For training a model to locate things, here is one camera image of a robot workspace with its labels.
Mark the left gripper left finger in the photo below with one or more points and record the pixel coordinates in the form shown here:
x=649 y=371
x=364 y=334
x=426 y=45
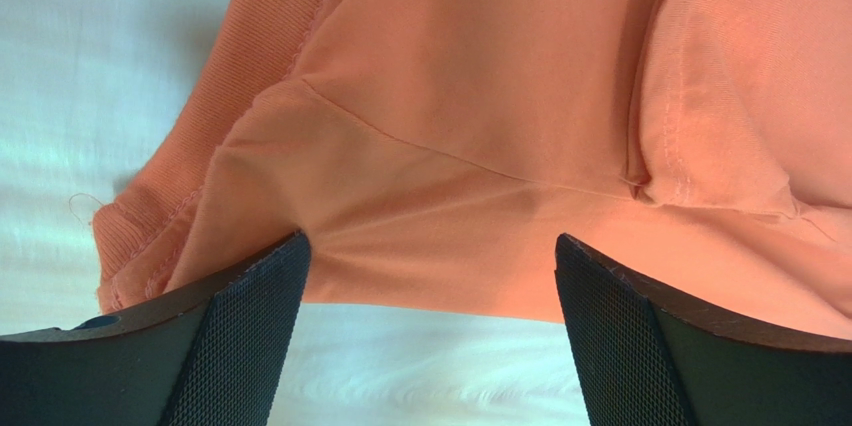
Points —
x=209 y=353

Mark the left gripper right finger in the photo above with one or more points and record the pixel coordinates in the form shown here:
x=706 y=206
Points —
x=647 y=353

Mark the orange t-shirt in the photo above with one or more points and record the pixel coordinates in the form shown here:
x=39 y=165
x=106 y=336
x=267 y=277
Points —
x=433 y=150

